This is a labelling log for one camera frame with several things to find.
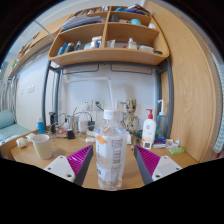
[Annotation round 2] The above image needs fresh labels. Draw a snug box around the grey metal desk frame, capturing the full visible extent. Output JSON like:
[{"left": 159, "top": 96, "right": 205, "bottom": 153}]
[{"left": 41, "top": 56, "right": 174, "bottom": 139}]

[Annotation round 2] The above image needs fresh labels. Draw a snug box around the bed with teal sheet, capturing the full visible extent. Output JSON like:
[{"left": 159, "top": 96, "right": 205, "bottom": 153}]
[{"left": 0, "top": 123, "right": 33, "bottom": 146}]

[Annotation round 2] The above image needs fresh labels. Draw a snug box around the clear plastic water bottle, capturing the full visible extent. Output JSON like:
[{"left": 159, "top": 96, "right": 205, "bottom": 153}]
[{"left": 94, "top": 109, "right": 128, "bottom": 191}]

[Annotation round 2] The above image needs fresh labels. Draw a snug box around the white red pump bottle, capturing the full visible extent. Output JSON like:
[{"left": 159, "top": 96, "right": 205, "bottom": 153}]
[{"left": 141, "top": 108, "right": 157, "bottom": 146}]

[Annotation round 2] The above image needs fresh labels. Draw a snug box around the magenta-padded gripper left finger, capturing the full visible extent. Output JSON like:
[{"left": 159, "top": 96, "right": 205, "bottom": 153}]
[{"left": 43, "top": 144, "right": 95, "bottom": 187}]

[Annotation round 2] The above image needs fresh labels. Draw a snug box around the white wall socket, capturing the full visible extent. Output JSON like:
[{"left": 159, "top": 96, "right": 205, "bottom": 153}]
[
  {"left": 81, "top": 99, "right": 94, "bottom": 112},
  {"left": 93, "top": 99, "right": 105, "bottom": 111}
]

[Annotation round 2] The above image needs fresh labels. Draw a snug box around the pink white small pack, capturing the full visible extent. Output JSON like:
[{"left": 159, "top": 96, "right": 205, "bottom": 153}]
[{"left": 165, "top": 138, "right": 181, "bottom": 149}]

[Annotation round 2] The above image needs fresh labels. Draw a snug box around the cream white cup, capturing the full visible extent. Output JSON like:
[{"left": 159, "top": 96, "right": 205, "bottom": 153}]
[{"left": 31, "top": 133, "right": 54, "bottom": 160}]

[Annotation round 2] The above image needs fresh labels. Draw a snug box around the long wooden wall shelf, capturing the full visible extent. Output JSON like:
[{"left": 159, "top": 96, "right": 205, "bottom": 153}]
[{"left": 8, "top": 19, "right": 73, "bottom": 79}]

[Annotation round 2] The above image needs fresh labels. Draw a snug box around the black electric shaver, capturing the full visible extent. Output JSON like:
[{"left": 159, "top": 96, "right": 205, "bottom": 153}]
[{"left": 48, "top": 111, "right": 57, "bottom": 135}]

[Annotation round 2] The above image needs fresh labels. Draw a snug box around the green soft pack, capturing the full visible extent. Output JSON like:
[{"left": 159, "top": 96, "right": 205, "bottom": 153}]
[{"left": 168, "top": 146, "right": 186, "bottom": 155}]

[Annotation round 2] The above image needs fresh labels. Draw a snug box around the wooden shelf unit with items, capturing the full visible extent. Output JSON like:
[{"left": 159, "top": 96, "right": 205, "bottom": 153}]
[{"left": 47, "top": 4, "right": 170, "bottom": 67}]

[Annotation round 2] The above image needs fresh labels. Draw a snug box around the small white display thermometer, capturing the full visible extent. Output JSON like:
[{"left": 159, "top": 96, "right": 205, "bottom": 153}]
[{"left": 142, "top": 140, "right": 153, "bottom": 150}]

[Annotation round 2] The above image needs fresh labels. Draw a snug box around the blue squeeze bottle white nozzle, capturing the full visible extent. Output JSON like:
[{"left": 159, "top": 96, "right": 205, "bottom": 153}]
[{"left": 155, "top": 99, "right": 168, "bottom": 137}]

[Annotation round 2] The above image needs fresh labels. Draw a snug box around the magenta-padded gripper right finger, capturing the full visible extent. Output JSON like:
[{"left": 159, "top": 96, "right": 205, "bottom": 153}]
[{"left": 133, "top": 144, "right": 183, "bottom": 186}]

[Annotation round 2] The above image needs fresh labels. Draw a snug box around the black cube charger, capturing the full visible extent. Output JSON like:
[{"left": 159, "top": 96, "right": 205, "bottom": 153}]
[{"left": 66, "top": 129, "right": 76, "bottom": 140}]

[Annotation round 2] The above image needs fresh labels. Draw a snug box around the wrapped yellow bun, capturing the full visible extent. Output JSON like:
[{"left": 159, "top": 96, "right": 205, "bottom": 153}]
[
  {"left": 15, "top": 136, "right": 28, "bottom": 149},
  {"left": 25, "top": 132, "right": 37, "bottom": 142}
]

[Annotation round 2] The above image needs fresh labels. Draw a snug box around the teal pillow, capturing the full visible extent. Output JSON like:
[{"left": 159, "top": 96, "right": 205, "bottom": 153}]
[{"left": 0, "top": 109, "right": 16, "bottom": 130}]

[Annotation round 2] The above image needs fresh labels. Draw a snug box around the blue white small box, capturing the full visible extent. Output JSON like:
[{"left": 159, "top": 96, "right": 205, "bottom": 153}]
[{"left": 152, "top": 136, "right": 167, "bottom": 149}]

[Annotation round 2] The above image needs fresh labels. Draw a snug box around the blue tube white cap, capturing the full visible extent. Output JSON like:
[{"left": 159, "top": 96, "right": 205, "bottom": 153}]
[{"left": 36, "top": 117, "right": 46, "bottom": 135}]

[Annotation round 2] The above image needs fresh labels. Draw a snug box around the black plug adapter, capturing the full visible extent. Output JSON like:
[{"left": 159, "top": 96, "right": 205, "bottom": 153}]
[{"left": 87, "top": 120, "right": 96, "bottom": 132}]

